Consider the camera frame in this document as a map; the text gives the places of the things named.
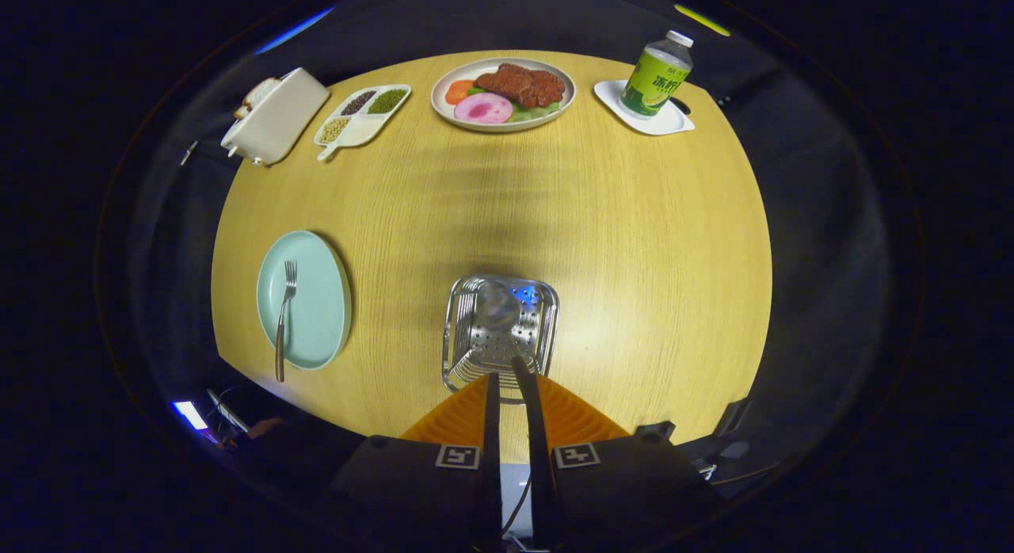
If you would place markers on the pale teal round plate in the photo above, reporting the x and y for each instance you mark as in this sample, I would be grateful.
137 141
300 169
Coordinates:
317 299

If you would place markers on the small toast bread slice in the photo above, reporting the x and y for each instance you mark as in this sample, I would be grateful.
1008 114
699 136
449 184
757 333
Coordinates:
241 111

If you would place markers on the lit screen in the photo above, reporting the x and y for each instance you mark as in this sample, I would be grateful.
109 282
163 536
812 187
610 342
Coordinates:
190 415

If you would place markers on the small black object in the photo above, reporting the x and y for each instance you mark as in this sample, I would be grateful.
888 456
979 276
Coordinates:
680 105

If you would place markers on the white cloth clip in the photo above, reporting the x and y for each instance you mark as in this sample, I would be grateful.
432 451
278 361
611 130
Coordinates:
188 152

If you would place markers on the white square coaster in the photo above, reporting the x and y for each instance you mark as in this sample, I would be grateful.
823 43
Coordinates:
673 124

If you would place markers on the green label drink bottle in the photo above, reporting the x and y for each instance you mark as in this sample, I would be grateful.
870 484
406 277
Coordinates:
653 81

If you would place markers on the heap of yellow beans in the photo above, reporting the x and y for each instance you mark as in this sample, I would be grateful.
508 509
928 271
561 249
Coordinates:
333 129

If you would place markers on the orange tomato slice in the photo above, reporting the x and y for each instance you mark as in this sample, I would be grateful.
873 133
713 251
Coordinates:
458 91

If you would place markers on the perforated metal tray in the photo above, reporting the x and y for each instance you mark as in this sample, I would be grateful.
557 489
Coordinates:
537 339

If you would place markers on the pink ham slice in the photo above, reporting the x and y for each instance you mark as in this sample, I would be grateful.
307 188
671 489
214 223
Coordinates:
483 108

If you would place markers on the heap of dark beans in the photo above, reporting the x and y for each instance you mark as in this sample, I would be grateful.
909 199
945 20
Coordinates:
358 102

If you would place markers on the large toast bread slice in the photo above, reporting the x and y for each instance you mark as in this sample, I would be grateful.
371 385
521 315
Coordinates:
261 90

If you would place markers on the white divided snack dish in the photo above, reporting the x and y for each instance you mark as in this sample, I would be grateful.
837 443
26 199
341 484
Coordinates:
362 130

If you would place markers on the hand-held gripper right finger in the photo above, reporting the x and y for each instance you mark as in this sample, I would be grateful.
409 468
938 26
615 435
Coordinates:
543 474

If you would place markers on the heap of green beans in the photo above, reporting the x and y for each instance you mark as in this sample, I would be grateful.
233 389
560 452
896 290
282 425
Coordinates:
387 101

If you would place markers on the green lettuce leaf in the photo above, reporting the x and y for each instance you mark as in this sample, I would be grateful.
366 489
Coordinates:
539 112

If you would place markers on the white toaster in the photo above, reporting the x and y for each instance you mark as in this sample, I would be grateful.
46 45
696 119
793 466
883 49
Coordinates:
277 117

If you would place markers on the white round food plate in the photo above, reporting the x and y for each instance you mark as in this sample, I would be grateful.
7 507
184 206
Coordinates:
444 113

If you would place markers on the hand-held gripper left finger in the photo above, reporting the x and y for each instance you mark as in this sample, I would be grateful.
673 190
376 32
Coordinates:
491 474

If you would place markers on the brown meat slices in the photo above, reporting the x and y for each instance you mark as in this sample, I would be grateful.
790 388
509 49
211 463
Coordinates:
523 84

